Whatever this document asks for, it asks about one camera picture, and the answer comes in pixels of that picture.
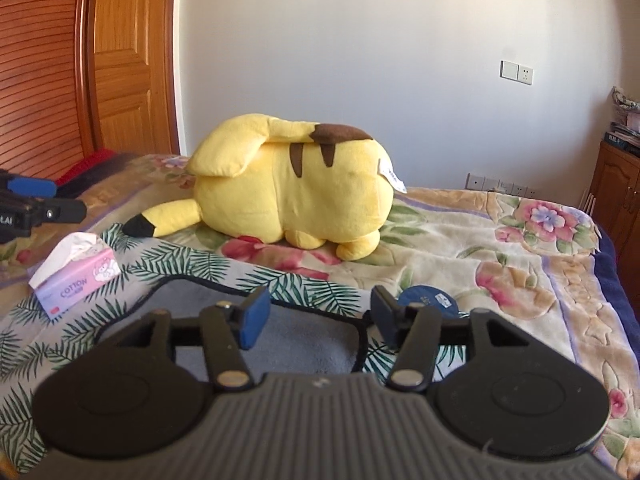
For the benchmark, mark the round blue disc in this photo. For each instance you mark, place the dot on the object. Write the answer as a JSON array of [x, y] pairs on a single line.
[[425, 295]]

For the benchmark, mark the white leaf print cloth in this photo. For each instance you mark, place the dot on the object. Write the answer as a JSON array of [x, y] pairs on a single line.
[[150, 266]]

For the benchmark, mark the floral blanket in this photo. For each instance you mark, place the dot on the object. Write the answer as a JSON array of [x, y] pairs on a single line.
[[450, 245]]

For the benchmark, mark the row of white wall sockets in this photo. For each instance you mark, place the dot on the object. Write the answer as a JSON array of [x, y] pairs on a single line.
[[480, 182]]

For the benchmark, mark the wooden louvered wardrobe door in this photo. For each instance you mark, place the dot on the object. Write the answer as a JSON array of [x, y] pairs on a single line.
[[40, 70]]

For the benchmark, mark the stack of books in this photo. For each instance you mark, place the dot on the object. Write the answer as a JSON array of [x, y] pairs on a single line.
[[625, 130]]

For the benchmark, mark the pink tissue pack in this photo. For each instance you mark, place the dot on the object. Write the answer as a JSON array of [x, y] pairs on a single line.
[[75, 280]]

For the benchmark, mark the white wall switch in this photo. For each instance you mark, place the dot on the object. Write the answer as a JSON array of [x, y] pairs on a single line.
[[508, 70]]

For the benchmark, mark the red cloth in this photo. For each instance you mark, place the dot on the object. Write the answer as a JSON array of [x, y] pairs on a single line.
[[92, 162]]

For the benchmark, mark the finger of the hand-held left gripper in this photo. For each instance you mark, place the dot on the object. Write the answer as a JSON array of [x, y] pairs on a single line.
[[31, 185], [62, 211]]

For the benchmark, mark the wooden panel door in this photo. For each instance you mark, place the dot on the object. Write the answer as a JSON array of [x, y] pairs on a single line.
[[131, 60]]

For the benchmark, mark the yellow plush toy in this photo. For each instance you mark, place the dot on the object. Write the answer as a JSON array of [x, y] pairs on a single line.
[[280, 185]]

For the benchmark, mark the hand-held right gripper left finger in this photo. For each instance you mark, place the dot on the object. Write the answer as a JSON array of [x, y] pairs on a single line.
[[254, 320]]

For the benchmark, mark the dark blue bed sheet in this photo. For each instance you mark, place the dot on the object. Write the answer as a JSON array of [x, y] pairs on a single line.
[[622, 300]]

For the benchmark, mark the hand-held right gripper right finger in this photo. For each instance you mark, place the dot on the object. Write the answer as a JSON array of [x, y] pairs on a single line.
[[384, 321]]

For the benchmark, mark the wooden cabinet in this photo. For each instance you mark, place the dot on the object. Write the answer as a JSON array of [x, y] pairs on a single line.
[[617, 200]]

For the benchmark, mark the white wall socket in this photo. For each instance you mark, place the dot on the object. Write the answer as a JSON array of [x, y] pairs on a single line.
[[525, 75]]

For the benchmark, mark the grey towel with black edge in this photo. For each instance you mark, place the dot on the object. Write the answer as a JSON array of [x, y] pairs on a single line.
[[310, 341]]

